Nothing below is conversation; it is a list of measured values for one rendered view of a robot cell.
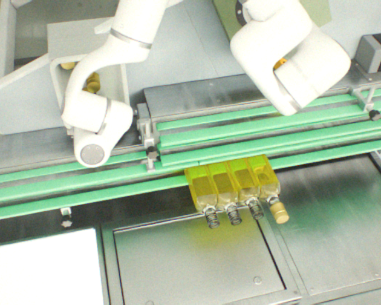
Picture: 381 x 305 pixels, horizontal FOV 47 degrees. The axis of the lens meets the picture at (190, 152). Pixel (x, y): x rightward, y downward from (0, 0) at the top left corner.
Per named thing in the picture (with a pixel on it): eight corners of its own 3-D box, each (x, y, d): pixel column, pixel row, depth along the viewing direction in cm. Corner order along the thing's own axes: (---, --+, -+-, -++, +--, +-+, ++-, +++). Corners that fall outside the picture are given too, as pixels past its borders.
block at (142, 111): (136, 129, 125) (140, 146, 120) (133, 103, 118) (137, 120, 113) (148, 127, 125) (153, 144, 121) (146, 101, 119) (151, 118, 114)
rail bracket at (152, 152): (141, 151, 122) (149, 185, 113) (136, 104, 109) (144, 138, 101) (151, 149, 122) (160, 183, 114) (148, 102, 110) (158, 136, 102)
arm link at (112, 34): (148, 39, 91) (115, 129, 97) (86, 16, 86) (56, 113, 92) (156, 48, 83) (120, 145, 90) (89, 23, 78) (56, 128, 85)
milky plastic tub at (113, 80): (64, 111, 122) (66, 132, 116) (46, 40, 106) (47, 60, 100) (127, 102, 125) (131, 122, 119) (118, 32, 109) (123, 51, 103)
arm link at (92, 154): (92, 101, 85) (138, 115, 89) (90, 81, 94) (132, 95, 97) (69, 166, 91) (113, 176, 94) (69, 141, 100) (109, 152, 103)
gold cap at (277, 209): (280, 200, 113) (286, 213, 110) (284, 206, 116) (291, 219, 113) (268, 206, 114) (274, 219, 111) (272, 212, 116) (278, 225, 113)
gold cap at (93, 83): (84, 72, 113) (86, 82, 110) (98, 71, 113) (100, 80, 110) (86, 83, 115) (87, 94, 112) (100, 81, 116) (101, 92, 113)
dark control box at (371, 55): (353, 57, 134) (367, 74, 129) (361, 34, 129) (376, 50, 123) (377, 54, 136) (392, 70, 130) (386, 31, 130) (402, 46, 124)
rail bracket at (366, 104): (344, 92, 126) (368, 123, 117) (351, 71, 120) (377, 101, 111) (357, 89, 126) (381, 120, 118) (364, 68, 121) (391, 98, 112)
